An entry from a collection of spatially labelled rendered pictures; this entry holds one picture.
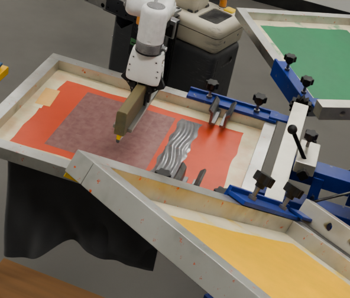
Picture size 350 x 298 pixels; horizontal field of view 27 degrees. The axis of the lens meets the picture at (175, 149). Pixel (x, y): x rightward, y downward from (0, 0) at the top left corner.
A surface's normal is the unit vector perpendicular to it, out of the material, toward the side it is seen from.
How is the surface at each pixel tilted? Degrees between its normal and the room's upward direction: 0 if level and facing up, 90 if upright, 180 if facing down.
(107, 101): 0
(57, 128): 0
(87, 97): 0
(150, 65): 91
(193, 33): 90
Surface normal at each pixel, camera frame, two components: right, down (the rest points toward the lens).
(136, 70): -0.33, 0.52
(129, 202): -0.51, -0.19
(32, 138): 0.17, -0.82
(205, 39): -0.54, 0.39
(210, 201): 0.69, 0.50
